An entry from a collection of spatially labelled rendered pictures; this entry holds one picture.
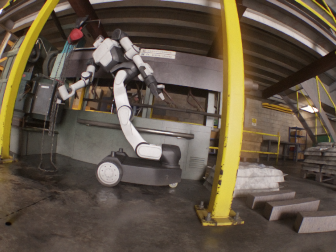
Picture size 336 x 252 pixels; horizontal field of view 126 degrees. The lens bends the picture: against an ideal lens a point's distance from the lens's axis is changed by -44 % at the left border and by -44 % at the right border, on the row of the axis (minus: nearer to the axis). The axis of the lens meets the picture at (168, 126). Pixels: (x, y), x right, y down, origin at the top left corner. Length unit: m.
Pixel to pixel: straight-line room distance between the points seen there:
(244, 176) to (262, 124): 6.88
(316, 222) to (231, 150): 0.63
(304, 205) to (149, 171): 1.12
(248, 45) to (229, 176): 2.18
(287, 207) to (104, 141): 1.74
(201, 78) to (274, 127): 7.02
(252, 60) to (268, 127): 5.71
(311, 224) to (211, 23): 2.20
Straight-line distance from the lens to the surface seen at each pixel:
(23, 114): 1.85
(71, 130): 2.05
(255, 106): 7.94
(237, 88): 0.85
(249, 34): 2.33
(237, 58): 0.94
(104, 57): 1.51
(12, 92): 1.52
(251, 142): 5.22
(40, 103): 1.76
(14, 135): 1.90
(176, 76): 1.83
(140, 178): 1.16
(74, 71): 2.28
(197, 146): 1.65
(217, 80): 1.91
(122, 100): 1.35
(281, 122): 8.93
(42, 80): 1.87
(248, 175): 1.31
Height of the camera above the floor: 0.39
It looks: 5 degrees up
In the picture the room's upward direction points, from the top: 8 degrees clockwise
